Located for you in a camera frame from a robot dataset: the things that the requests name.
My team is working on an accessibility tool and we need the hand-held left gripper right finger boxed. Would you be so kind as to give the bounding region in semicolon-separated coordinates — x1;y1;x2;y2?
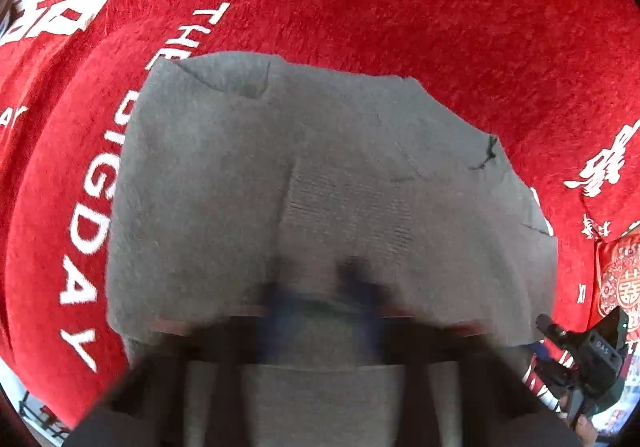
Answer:
337;259;583;447

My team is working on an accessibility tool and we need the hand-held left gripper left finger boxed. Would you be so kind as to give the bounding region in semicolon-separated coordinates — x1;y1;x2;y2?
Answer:
62;272;301;447

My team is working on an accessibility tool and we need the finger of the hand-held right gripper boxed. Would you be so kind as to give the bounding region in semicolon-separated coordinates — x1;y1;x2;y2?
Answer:
522;341;568;390
535;313;578;348

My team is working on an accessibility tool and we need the grey fleece garment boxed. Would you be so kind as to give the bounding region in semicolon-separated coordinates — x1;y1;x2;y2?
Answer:
106;51;560;447

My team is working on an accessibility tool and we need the person's right hand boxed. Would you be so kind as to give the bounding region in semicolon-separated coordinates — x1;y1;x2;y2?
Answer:
559;392;600;447

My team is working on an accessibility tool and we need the red patterned cushion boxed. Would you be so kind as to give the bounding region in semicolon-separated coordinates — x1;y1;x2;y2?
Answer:
592;226;640;335

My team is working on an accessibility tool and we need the red printed blanket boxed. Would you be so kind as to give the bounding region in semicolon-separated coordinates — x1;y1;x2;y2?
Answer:
0;0;640;432

